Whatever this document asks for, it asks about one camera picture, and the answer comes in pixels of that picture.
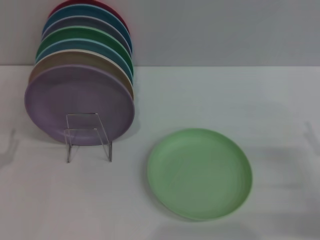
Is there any light green plate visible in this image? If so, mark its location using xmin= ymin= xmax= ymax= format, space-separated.
xmin=146 ymin=127 xmax=254 ymax=222

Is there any light blue plate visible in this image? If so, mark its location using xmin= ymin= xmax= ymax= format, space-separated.
xmin=34 ymin=37 xmax=135 ymax=81

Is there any teal plate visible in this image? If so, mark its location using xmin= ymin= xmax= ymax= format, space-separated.
xmin=41 ymin=4 xmax=133 ymax=51

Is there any dark green plate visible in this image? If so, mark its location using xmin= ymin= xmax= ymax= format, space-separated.
xmin=35 ymin=24 xmax=134 ymax=73

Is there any red plate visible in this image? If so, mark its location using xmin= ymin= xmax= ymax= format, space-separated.
xmin=47 ymin=0 xmax=130 ymax=34

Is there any clear acrylic plate rack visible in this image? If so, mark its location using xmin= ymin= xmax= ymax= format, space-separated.
xmin=63 ymin=112 xmax=113 ymax=164

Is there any grey purple plate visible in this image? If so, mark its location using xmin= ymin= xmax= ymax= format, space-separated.
xmin=40 ymin=15 xmax=133 ymax=55

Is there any lavender plate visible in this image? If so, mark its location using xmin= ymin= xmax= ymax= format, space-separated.
xmin=24 ymin=63 xmax=136 ymax=147

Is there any beige plate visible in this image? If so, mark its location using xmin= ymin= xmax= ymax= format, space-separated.
xmin=28 ymin=49 xmax=135 ymax=101

